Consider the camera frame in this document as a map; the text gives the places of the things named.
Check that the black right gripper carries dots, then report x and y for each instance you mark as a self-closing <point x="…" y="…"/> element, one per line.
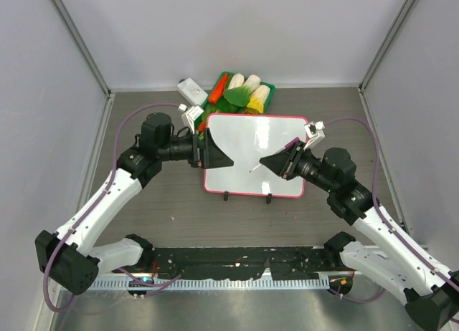
<point x="285" y="163"/>

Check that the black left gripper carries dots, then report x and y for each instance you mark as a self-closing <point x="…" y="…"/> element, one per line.
<point x="209" y="155"/>

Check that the pink framed whiteboard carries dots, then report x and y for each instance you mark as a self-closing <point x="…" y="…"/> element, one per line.
<point x="246" y="139"/>

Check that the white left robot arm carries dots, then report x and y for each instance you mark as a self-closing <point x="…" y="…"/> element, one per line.
<point x="69" y="256"/>

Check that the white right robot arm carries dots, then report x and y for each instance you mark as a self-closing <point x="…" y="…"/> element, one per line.
<point x="427" y="288"/>

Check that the green plastic vegetable tray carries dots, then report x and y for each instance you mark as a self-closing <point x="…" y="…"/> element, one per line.
<point x="232" y="101"/>

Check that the orange toy carrot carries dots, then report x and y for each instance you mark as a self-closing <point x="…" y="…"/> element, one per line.
<point x="218" y="90"/>

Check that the white yellow toy cabbage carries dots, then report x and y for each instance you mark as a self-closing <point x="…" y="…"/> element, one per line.
<point x="258" y="98"/>

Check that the white rectangular bottle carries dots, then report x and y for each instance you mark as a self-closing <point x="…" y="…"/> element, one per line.
<point x="192" y="92"/>

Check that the white toy cabbage left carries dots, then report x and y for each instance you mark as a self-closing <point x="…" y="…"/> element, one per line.
<point x="236" y="81"/>

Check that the white toy cabbage middle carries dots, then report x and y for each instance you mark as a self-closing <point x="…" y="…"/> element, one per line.
<point x="252" y="83"/>

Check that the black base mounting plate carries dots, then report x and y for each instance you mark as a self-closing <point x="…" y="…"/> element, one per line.
<point x="239" y="263"/>

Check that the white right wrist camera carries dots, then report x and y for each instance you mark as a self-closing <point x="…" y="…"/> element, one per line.
<point x="314" y="134"/>

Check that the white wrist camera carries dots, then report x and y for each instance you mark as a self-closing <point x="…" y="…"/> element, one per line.
<point x="314" y="134"/>
<point x="189" y="115"/>

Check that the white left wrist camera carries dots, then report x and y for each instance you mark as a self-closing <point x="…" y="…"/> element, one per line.
<point x="189" y="115"/>

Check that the white slotted cable duct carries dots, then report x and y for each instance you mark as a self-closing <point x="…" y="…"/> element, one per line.
<point x="119" y="282"/>

